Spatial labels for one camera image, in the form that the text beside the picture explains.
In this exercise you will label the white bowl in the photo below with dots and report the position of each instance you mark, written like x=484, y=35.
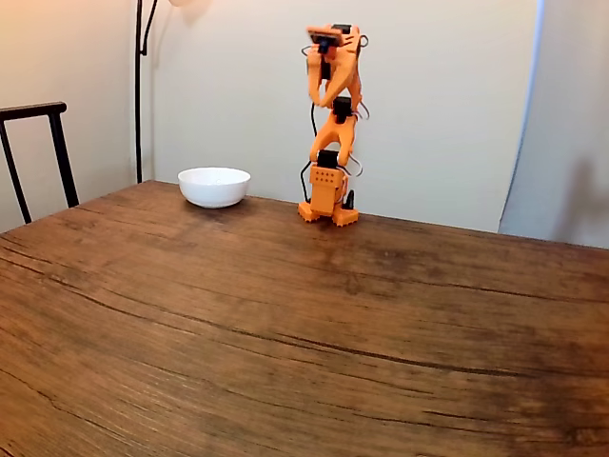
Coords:
x=214, y=190

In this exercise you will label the black floor lamp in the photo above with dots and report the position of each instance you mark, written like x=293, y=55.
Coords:
x=138, y=119

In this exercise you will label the black wooden chair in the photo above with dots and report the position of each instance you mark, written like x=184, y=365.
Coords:
x=57, y=143

